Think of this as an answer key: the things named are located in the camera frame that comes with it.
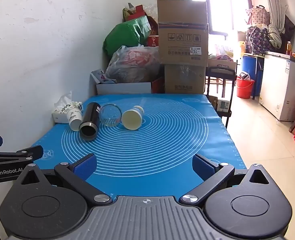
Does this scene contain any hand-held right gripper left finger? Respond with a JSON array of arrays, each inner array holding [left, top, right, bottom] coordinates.
[[17, 154, 113, 207]]

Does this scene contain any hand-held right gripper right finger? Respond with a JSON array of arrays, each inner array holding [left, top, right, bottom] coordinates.
[[179, 154, 275, 205]]

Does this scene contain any black thermos cup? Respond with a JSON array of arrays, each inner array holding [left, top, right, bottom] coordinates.
[[79, 102, 101, 141]]

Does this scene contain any white patterned paper cup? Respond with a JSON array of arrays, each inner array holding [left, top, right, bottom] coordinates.
[[67, 107, 83, 132]]

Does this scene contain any clear glass cup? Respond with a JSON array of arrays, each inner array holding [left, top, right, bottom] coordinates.
[[99, 104, 123, 127]]

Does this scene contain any cream plastic cup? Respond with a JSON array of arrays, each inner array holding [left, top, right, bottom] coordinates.
[[121, 106, 144, 131]]

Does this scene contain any blue silicone baking mat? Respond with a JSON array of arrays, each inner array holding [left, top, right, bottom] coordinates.
[[31, 94, 247, 198]]

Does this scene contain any white tissue pack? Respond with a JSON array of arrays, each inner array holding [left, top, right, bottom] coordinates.
[[52, 94, 83, 124]]

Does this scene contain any small white device box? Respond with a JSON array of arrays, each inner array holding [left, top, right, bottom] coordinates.
[[216, 99, 230, 112]]

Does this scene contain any red bucket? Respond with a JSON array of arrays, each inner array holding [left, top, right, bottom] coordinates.
[[236, 76, 255, 99]]

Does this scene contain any white cardboard box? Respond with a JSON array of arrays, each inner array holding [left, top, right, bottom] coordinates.
[[96, 81, 153, 95]]

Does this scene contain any small brown cardboard box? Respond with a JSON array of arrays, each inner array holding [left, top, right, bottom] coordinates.
[[164, 64, 207, 94]]

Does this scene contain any white printed packet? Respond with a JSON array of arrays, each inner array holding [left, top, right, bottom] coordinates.
[[91, 69, 117, 84]]

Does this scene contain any red cardboard box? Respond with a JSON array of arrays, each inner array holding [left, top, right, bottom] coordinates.
[[151, 76, 165, 94]]

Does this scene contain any dark wooden chair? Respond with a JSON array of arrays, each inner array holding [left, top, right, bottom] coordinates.
[[205, 66, 238, 105]]

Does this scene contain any white chest freezer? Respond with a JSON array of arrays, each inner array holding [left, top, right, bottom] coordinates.
[[259, 51, 295, 122]]

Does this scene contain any blue barrel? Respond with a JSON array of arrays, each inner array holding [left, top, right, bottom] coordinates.
[[242, 54, 264, 97]]

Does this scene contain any clear plastic bag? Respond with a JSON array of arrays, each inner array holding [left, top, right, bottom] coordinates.
[[105, 45, 163, 84]]

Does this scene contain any small red box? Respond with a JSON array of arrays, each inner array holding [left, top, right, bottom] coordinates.
[[147, 35, 160, 47]]

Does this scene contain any dark floral bag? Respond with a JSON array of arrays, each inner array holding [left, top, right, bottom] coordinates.
[[245, 26, 276, 55]]

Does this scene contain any green bag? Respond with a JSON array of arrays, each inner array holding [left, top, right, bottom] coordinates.
[[103, 16, 152, 58]]

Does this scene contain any large brown cardboard box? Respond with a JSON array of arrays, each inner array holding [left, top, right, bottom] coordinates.
[[157, 0, 209, 67]]

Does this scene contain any grey clothing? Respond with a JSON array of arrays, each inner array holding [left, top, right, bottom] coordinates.
[[268, 24, 283, 49]]

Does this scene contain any window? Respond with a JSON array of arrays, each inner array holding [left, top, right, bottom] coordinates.
[[191, 0, 253, 36]]

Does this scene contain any dark brown bag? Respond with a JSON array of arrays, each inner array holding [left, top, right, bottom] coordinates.
[[280, 15, 295, 54]]

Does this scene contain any pink checkered bag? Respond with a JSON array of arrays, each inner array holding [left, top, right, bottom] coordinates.
[[246, 5, 271, 27]]

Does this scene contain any red gift bag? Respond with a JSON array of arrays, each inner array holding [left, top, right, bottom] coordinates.
[[122, 2, 158, 30]]

